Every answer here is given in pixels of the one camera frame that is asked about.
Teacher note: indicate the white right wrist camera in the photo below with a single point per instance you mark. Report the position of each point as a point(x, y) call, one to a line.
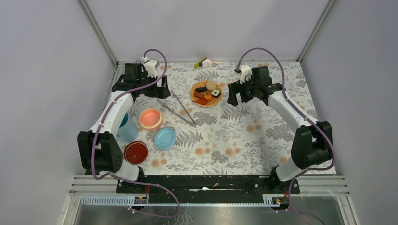
point(245, 73)

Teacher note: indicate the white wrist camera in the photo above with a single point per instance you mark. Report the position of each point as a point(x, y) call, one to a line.
point(151, 67)
point(245, 73)

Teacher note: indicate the floral patterned table mat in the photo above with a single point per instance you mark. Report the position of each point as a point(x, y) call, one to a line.
point(249, 138)

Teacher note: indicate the woven bamboo plate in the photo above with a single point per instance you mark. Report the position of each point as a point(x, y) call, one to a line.
point(211, 103)

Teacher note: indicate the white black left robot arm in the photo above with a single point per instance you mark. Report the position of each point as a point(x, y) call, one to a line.
point(98, 148)

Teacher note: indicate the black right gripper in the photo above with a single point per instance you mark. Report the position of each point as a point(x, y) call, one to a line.
point(235, 88)

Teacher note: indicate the light blue cup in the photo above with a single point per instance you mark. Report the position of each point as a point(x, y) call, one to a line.
point(128, 131)

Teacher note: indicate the red orange food piece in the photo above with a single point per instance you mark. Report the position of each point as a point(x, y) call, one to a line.
point(201, 101)

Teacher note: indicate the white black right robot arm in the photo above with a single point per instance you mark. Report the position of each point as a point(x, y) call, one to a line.
point(312, 139)

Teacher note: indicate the dark sea cucumber piece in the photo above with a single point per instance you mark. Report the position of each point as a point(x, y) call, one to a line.
point(201, 89)

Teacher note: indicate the dark red lid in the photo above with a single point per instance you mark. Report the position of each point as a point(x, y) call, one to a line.
point(135, 152)

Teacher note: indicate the brown braised meat slice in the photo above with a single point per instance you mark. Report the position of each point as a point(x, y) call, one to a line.
point(198, 95)

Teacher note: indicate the orange fried chicken piece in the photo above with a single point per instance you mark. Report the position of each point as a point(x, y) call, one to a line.
point(208, 97)

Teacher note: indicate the green purple white toy block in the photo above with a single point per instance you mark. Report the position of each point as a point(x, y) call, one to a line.
point(204, 62)

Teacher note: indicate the pink lunch box bowl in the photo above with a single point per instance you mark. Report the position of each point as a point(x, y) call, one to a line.
point(150, 119)

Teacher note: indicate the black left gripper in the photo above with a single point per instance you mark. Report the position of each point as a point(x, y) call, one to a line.
point(160, 92)

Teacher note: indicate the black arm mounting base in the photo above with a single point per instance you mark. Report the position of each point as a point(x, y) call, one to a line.
point(202, 189)

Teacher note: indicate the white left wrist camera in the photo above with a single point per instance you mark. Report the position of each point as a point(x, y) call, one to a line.
point(151, 67)

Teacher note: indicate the beige steamed bun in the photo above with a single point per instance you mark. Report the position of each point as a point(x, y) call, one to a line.
point(210, 85)

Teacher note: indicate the light blue lid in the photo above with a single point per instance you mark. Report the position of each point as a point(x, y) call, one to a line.
point(165, 139)

